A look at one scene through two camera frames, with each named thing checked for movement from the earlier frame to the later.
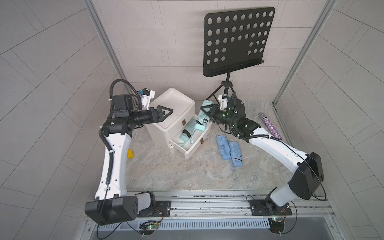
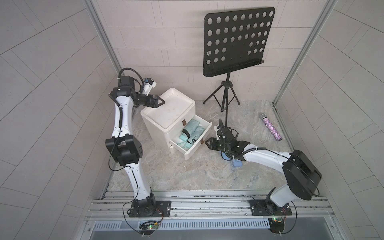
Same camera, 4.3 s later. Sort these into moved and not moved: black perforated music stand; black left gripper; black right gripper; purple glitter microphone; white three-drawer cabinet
Moved: black right gripper; black left gripper
Not moved: purple glitter microphone; white three-drawer cabinet; black perforated music stand
